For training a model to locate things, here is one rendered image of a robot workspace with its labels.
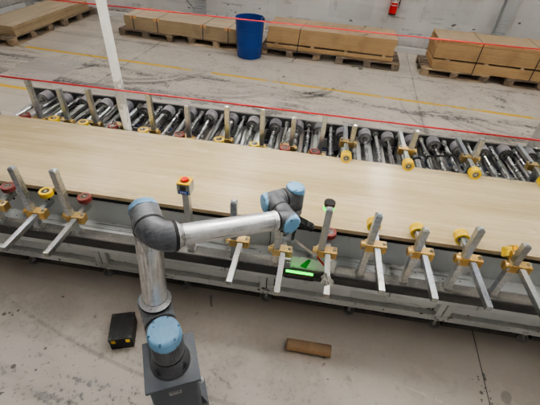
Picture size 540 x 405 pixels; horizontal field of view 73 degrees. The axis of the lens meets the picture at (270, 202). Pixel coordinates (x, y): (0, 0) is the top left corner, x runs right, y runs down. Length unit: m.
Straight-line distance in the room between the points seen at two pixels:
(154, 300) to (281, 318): 1.27
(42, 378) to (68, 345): 0.22
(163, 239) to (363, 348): 1.85
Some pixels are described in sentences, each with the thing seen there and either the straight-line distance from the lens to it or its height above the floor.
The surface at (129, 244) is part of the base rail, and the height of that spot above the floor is 0.70.
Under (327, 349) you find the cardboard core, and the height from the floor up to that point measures 0.08.
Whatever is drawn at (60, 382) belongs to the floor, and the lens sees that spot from 2.82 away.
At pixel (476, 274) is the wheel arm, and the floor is 0.96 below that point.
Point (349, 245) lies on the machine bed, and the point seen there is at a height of 0.73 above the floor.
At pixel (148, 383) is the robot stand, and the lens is 1.98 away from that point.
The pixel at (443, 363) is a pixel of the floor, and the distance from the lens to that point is 2.97.
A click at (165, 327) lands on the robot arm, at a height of 0.87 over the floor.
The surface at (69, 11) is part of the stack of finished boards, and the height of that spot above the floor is 0.23.
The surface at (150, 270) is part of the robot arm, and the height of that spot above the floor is 1.14.
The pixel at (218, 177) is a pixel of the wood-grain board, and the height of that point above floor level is 0.90.
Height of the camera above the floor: 2.36
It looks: 40 degrees down
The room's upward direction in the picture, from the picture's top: 4 degrees clockwise
